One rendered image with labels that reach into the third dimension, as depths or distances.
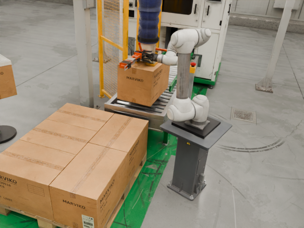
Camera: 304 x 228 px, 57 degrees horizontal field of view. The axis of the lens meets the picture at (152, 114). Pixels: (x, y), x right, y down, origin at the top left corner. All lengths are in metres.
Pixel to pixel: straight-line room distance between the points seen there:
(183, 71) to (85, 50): 1.93
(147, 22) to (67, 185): 1.73
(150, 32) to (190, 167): 1.41
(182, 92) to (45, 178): 1.27
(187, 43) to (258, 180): 1.84
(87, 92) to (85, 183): 2.10
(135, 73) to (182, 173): 1.11
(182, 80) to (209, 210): 1.30
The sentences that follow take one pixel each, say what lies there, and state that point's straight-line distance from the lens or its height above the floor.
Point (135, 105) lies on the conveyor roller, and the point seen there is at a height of 0.54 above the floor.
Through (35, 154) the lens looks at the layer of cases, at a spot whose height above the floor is 0.54.
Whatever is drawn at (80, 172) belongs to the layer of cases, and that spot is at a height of 0.54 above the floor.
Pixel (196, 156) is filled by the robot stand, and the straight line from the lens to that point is 2.62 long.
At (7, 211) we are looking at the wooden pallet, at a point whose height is 0.05.
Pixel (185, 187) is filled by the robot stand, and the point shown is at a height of 0.09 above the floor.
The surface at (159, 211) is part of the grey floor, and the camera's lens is 2.78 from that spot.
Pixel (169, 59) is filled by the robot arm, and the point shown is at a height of 1.23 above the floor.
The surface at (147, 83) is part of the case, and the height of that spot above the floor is 0.94.
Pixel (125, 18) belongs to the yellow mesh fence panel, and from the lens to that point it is 3.60.
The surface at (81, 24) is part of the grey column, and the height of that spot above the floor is 1.27.
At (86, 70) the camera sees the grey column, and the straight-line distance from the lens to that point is 3.99.
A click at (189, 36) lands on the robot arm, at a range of 2.20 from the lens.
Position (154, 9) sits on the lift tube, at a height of 1.62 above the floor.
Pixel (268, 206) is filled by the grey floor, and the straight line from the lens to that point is 3.14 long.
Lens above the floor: 2.09
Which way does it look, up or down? 30 degrees down
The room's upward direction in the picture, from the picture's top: 4 degrees clockwise
